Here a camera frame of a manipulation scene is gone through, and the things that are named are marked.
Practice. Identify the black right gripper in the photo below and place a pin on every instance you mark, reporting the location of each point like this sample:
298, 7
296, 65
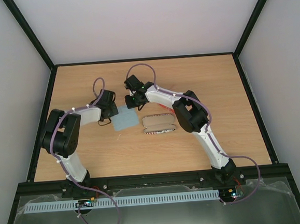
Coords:
131, 101

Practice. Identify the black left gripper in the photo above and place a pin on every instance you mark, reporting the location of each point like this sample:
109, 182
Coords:
115, 111

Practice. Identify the light blue cleaning cloth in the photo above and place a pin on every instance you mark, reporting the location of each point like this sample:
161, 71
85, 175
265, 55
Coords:
125, 118

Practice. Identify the stars and stripes glasses case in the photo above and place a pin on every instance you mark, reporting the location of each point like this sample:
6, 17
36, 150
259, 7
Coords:
160, 123

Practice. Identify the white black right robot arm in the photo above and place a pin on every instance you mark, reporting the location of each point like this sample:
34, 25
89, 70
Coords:
192, 116

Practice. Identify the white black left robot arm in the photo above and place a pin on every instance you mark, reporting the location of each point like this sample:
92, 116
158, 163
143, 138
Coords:
60, 139

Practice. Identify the red sunglasses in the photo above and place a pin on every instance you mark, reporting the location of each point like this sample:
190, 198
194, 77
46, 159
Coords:
167, 108

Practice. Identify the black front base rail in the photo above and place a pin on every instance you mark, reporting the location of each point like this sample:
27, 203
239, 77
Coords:
110, 185

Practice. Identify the light blue slotted cable duct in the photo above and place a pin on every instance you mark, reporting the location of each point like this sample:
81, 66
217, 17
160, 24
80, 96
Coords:
162, 198

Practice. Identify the black left frame post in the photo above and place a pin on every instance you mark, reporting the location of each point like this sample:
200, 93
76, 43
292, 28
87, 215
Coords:
21, 20

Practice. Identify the black frame post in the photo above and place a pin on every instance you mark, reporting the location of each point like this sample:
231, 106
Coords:
21, 20
249, 27

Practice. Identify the black right frame post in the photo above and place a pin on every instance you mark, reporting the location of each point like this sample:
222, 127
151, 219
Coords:
249, 27

